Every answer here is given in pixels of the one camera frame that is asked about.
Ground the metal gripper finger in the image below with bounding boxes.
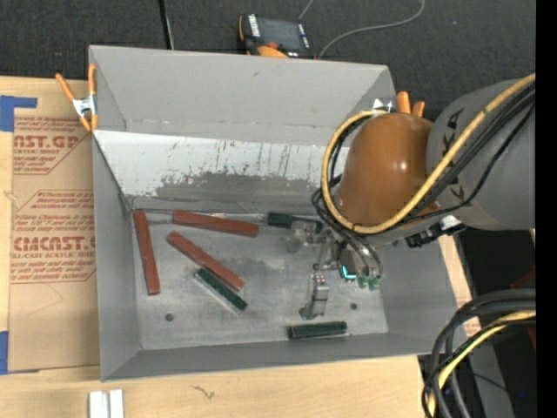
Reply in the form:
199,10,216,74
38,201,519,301
298,272,331,320
285,219,325,253

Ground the grey metal bin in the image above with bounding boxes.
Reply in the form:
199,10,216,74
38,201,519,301
88,44,456,383

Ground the black cylinder on white bracket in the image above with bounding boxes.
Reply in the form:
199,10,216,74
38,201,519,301
405,215,463,248

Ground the brown cardboard board red print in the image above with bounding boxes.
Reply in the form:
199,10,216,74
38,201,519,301
0,75,102,374

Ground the dark green flat block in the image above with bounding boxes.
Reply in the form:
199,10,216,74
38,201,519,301
286,320,349,340
265,212,302,230
195,268,249,313

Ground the red-brown flat block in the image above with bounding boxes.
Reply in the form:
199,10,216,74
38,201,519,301
171,209,260,239
131,209,162,297
165,231,246,293

